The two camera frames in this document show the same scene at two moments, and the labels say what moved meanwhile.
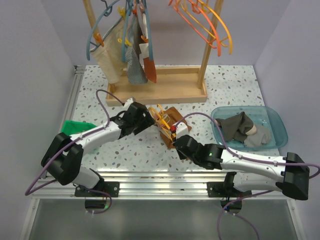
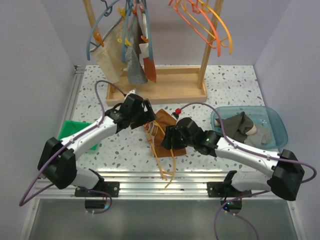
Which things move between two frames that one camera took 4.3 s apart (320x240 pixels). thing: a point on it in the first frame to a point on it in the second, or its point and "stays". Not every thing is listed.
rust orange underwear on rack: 149,66 stays
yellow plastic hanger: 162,119 to 163,172
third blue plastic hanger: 149,40 stays
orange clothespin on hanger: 98,39 stays
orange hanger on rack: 209,42 stays
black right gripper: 181,156 to 171,131
